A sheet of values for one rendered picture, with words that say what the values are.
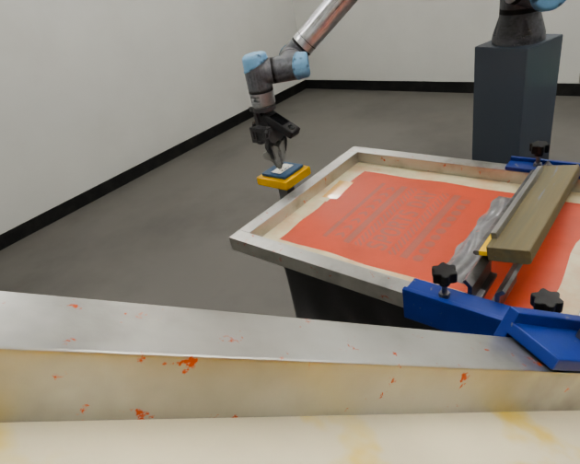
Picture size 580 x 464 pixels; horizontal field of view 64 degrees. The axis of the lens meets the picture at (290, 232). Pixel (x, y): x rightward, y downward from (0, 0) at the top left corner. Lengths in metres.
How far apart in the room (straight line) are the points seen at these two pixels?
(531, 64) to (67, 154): 3.56
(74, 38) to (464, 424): 4.21
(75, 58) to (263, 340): 4.17
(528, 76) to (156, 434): 1.53
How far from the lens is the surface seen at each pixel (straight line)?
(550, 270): 1.03
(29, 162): 4.20
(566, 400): 0.41
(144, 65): 4.65
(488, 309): 0.85
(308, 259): 1.02
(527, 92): 1.65
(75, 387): 0.21
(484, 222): 1.16
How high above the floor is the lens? 1.57
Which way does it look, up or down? 31 degrees down
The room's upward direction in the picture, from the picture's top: 12 degrees counter-clockwise
